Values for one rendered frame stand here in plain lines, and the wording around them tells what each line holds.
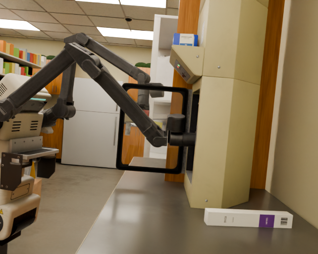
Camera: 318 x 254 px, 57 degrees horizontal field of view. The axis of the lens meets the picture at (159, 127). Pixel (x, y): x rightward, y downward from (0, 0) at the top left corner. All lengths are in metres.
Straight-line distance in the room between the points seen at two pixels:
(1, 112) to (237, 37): 0.90
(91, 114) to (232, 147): 5.14
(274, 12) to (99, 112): 4.88
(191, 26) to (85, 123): 4.86
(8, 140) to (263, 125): 1.17
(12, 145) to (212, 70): 0.90
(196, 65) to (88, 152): 5.24
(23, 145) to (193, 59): 0.86
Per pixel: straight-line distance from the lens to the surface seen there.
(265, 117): 1.48
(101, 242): 0.79
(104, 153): 6.08
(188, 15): 1.47
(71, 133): 6.20
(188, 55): 1.05
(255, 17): 1.21
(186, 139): 1.15
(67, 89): 1.60
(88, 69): 1.07
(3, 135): 1.40
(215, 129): 1.04
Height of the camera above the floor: 1.28
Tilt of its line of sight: 3 degrees down
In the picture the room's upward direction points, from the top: 5 degrees clockwise
